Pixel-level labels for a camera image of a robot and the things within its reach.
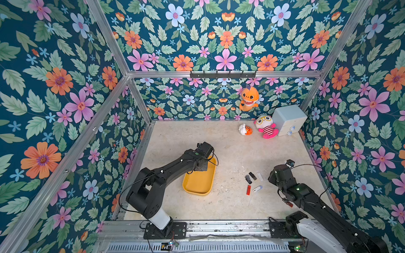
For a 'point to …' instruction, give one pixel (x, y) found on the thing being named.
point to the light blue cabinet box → (289, 119)
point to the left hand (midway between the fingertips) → (202, 164)
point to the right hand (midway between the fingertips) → (273, 173)
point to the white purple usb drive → (257, 188)
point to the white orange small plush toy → (244, 129)
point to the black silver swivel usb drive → (248, 179)
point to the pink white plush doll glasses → (264, 124)
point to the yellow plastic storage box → (200, 183)
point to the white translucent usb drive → (260, 177)
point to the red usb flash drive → (248, 190)
